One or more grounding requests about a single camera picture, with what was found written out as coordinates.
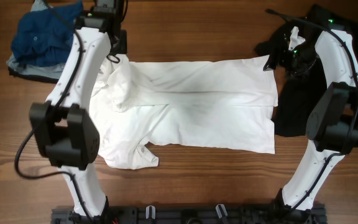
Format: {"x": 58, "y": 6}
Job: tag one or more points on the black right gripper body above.
{"x": 296, "y": 63}

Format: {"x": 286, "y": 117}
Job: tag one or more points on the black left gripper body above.
{"x": 122, "y": 45}

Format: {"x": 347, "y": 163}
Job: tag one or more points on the white Puma t-shirt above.
{"x": 224, "y": 104}

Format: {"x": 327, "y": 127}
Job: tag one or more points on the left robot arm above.
{"x": 62, "y": 127}

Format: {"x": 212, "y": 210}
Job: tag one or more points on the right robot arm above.
{"x": 319, "y": 101}

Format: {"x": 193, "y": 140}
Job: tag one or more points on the black t-shirt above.
{"x": 299, "y": 96}

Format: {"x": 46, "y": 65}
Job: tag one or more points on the light denim folded jeans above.
{"x": 52, "y": 72}

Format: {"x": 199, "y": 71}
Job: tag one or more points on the blue folded shirt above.
{"x": 45, "y": 34}

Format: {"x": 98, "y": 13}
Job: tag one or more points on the black folded garment under stack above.
{"x": 35, "y": 78}

